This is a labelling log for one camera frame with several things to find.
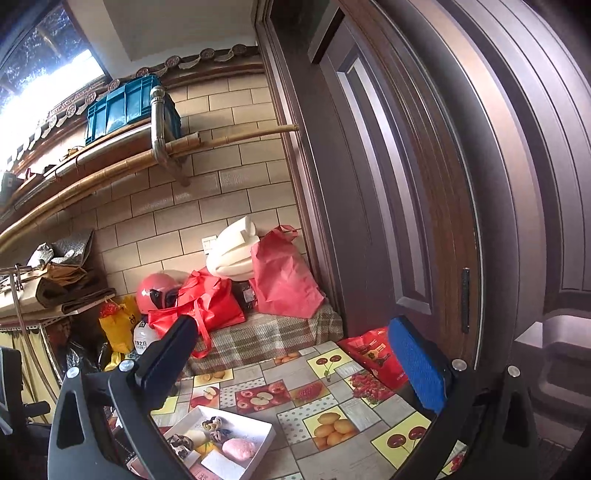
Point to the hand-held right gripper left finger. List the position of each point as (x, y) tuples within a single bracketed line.
[(166, 364)]

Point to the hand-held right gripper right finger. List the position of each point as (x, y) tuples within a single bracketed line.
[(415, 364)]

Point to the brown patterned scrunchie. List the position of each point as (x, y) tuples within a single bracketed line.
[(213, 422)]

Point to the white box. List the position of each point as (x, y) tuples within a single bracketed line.
[(251, 427)]

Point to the pink soft puff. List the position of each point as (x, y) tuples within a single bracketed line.
[(239, 450)]

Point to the white sponge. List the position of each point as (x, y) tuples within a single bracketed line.
[(222, 464)]

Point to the pink tissue packet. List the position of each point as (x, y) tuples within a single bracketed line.
[(203, 473)]

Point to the white plastic bottle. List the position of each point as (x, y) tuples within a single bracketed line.
[(144, 341)]

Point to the red printed gift bag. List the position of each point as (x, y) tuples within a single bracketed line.
[(374, 355)]

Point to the yellow plastic bag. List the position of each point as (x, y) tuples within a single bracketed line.
[(117, 327)]

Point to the fruit print tablecloth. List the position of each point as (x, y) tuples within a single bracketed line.
[(360, 415)]

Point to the pink helmet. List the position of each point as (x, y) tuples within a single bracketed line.
[(150, 288)]

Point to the black box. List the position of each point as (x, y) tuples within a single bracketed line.
[(244, 295)]

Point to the plaid sofa cover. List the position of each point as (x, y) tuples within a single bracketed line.
[(277, 337)]

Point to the brown paper bags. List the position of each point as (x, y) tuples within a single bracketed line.
[(69, 286)]

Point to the white foam roll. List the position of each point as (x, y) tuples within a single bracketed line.
[(235, 249)]

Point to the red paper bag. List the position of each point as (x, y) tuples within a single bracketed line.
[(281, 277)]

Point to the silver foil bag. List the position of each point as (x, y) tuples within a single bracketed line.
[(69, 247)]

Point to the black chair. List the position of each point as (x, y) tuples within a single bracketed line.
[(11, 392)]

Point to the brown panelled door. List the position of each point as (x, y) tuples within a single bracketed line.
[(369, 184)]

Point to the thick bamboo pole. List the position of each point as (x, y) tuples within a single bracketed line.
[(92, 184)]

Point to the grey embossed metal door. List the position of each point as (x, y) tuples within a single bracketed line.
[(531, 184)]

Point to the thin bamboo pole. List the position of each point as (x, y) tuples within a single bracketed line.
[(249, 134)]

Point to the blue plastic crate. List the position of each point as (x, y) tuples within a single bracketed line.
[(120, 106)]

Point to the decorative roof tile trim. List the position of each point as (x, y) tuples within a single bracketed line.
[(207, 55)]

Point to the white wall socket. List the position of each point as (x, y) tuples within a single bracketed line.
[(210, 243)]

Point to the metal pipe post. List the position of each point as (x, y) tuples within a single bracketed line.
[(159, 129)]

